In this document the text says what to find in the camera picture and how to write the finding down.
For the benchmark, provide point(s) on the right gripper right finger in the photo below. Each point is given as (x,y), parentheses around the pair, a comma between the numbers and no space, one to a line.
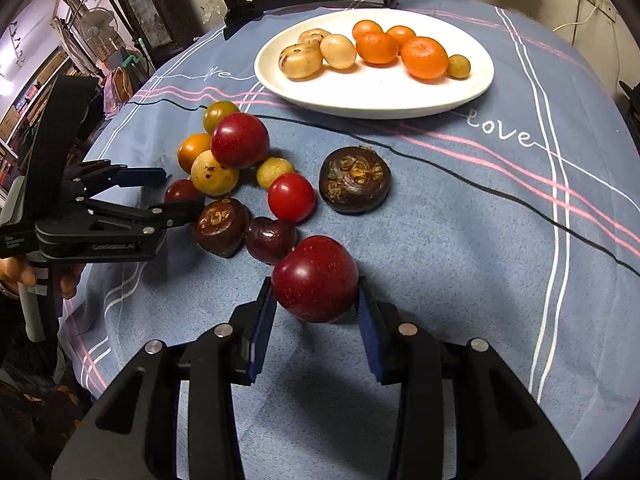
(501,431)

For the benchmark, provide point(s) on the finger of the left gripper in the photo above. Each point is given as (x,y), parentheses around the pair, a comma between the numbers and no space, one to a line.
(132,177)
(169,215)

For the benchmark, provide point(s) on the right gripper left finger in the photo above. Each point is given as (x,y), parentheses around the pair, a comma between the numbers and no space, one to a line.
(131,432)

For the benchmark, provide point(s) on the small red tomato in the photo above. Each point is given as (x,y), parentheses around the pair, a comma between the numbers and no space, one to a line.
(183,190)

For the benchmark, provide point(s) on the dark mangosteen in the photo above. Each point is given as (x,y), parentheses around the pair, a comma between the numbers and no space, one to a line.
(222,226)
(354,180)

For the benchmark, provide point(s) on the dark cherry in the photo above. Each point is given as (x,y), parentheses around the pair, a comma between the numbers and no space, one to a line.
(269,241)

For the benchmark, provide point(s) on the red cherry tomato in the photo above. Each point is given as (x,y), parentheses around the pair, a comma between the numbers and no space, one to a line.
(291,198)

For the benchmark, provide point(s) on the large red apple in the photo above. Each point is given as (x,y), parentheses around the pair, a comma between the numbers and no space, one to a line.
(317,282)

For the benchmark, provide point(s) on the pale round fruit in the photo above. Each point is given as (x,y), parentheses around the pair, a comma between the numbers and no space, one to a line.
(338,51)

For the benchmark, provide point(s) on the mandarin orange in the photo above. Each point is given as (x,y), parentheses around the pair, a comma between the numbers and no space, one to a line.
(377,49)

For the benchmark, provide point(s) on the orange persimmon fruit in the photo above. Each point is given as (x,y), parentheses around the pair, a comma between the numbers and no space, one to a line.
(364,27)

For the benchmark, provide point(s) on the big orange fruit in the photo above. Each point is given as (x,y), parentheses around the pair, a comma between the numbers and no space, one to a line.
(424,58)

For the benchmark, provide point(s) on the small tan longan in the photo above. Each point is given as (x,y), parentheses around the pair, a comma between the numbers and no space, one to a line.
(459,67)

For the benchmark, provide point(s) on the large red plum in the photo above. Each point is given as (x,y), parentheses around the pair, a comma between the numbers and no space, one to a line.
(240,141)

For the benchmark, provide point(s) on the person left hand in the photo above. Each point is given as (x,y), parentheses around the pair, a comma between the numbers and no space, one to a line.
(17,270)

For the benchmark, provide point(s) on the yellow spotted fruit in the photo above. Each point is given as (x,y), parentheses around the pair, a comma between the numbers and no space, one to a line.
(211,178)

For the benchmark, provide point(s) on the orange tomato left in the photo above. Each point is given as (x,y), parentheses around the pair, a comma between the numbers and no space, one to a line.
(190,148)

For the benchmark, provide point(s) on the small yellow fruit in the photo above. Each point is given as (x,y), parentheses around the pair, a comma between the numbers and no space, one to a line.
(271,169)

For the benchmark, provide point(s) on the dark wooden cabinet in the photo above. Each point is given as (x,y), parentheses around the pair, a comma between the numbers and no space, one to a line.
(166,27)

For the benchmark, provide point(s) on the blue striped tablecloth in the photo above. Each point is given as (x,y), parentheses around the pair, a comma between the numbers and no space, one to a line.
(514,218)

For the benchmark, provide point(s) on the small mandarin on plate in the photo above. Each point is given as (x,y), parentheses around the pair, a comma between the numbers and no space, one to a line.
(401,34)

